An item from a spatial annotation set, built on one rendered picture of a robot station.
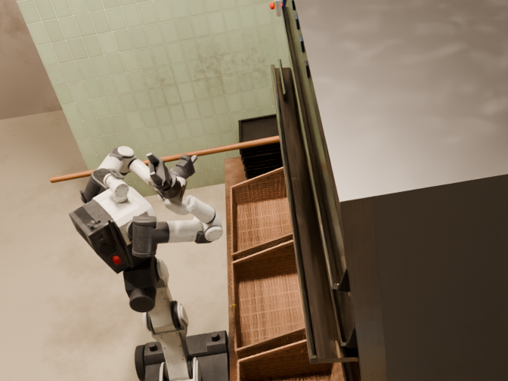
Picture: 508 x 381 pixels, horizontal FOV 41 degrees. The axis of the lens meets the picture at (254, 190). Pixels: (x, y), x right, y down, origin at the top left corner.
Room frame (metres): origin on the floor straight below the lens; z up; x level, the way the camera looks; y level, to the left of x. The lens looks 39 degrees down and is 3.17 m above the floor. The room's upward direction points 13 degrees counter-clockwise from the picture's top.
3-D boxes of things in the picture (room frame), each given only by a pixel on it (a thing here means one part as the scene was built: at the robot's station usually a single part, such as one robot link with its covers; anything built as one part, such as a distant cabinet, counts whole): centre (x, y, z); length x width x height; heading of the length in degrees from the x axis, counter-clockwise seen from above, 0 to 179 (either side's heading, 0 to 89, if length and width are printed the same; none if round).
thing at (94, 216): (2.26, 0.61, 1.27); 0.34 x 0.30 x 0.36; 28
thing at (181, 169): (2.67, 0.32, 1.19); 0.12 x 0.10 x 0.13; 140
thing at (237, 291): (2.15, -0.02, 0.72); 0.56 x 0.49 x 0.28; 175
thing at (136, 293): (2.21, 0.58, 1.00); 0.28 x 0.13 x 0.18; 175
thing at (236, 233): (2.74, -0.08, 0.72); 0.56 x 0.49 x 0.28; 174
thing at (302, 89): (2.15, -0.29, 1.80); 1.79 x 0.11 x 0.19; 175
